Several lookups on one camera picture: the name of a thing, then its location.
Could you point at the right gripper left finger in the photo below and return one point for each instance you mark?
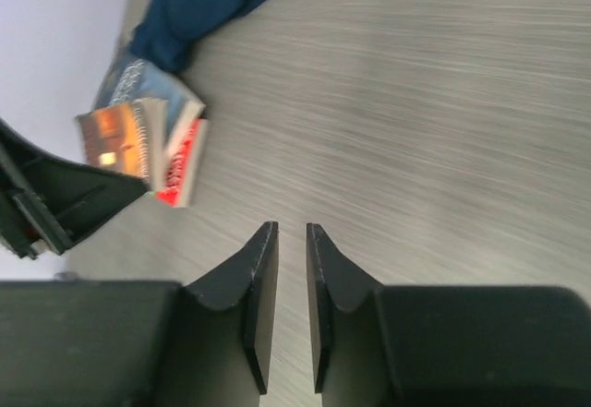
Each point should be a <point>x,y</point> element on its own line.
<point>230,310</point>

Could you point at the dark orange cover book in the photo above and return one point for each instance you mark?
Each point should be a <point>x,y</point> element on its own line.
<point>127,138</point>

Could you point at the blue nineteen eighty-four book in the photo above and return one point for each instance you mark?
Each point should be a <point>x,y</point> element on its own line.
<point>129,78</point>

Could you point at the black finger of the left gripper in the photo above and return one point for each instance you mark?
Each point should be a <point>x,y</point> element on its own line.
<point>49,203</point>

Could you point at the dark blue t shirt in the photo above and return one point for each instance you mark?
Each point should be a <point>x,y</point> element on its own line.
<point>170,28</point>

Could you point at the red paperback book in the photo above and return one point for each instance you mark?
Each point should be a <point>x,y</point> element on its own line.
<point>183,166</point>

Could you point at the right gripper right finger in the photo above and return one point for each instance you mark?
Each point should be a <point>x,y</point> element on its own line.
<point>335,283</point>

